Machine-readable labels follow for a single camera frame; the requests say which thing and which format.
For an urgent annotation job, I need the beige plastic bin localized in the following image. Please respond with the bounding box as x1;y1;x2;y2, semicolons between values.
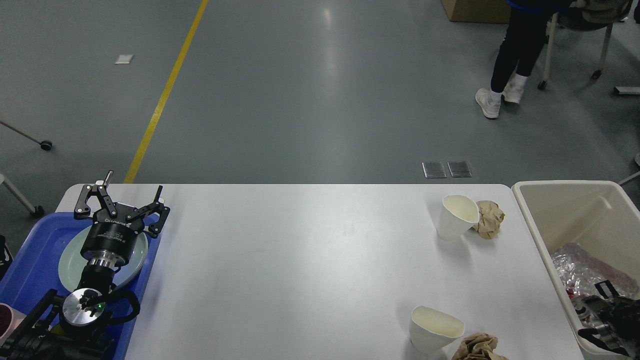
512;180;640;332

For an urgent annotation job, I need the person in black pants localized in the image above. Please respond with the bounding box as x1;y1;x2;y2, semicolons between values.
475;0;572;119

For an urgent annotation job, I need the left floor outlet plate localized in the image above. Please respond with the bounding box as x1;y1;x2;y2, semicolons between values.
422;161;448;179

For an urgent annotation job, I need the foil tray with red wrapper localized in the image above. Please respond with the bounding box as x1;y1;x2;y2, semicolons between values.
550;243;639;301

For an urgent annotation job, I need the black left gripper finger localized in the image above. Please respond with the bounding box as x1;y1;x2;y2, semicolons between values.
125;186;171;239
73;171;118;222

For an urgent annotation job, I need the green plate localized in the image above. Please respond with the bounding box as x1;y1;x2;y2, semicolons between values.
58;227;149;292

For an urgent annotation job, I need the white office chair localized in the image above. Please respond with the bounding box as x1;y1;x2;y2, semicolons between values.
537;0;633;91

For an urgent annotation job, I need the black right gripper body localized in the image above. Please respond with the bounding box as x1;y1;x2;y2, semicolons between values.
577;280;640;357

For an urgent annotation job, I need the chair leg with caster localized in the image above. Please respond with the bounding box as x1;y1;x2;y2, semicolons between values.
0;120;53;151

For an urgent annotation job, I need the right floor outlet plate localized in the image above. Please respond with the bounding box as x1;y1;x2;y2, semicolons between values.
446;161;473;178

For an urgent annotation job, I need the white paper cup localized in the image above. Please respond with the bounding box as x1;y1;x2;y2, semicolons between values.
436;194;480;242
409;305;466;354

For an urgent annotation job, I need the pink mug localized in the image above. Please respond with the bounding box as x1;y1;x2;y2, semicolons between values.
0;303;26;346

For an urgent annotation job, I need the crumpled brown paper ball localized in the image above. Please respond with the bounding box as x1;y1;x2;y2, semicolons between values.
451;332;508;360
472;200;506;240

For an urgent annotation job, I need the cardboard box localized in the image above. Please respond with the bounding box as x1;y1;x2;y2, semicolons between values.
441;0;511;24

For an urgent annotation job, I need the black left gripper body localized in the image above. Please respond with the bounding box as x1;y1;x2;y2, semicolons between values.
80;207;148;271

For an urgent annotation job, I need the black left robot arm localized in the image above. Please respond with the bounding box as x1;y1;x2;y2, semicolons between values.
1;172;170;360

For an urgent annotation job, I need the floor outlet plate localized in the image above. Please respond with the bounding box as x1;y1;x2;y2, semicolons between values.
446;161;473;178
422;161;448;179

